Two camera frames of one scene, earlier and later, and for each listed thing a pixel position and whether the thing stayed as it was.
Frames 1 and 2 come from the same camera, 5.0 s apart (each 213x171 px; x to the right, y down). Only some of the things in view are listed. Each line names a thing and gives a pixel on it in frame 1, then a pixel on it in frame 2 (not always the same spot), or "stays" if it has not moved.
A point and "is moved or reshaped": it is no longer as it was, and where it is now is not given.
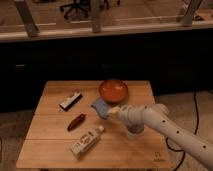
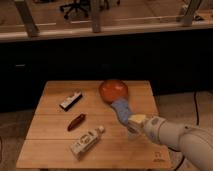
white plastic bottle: (82, 145) stays
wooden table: (67, 132) stays
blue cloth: (101, 107) is moved or reshaped
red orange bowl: (114, 91) stays
